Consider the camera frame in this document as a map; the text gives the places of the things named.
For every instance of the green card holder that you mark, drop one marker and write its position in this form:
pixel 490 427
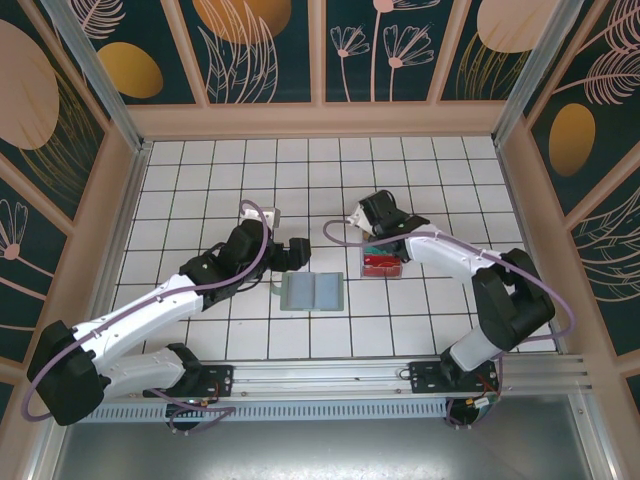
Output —
pixel 312 292

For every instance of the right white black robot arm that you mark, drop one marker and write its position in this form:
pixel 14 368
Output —
pixel 510 310

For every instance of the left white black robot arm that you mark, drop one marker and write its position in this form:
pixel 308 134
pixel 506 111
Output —
pixel 140 310

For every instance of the teal plastic card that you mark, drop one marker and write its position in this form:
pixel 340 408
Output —
pixel 375 250

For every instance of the red plastic card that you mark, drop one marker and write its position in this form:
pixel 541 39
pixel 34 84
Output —
pixel 382 267

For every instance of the clear plastic card box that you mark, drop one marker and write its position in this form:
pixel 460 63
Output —
pixel 382 276

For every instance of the grey metal panel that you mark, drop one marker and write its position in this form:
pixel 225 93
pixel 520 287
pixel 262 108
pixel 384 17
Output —
pixel 320 450

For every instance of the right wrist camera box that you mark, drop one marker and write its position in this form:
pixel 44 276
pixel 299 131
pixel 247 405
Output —
pixel 361 219

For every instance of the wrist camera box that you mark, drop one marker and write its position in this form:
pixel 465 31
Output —
pixel 361 219
pixel 271 217

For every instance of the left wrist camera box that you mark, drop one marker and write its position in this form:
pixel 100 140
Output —
pixel 271 217

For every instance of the aluminium mounting rail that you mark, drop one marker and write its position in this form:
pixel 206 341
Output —
pixel 320 375

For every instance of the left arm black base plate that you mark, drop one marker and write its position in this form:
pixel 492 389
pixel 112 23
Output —
pixel 220 377

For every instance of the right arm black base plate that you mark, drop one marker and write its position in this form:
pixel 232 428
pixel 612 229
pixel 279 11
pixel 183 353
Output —
pixel 425 380

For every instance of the aluminium frame post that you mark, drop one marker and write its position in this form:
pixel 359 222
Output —
pixel 100 85
pixel 525 75

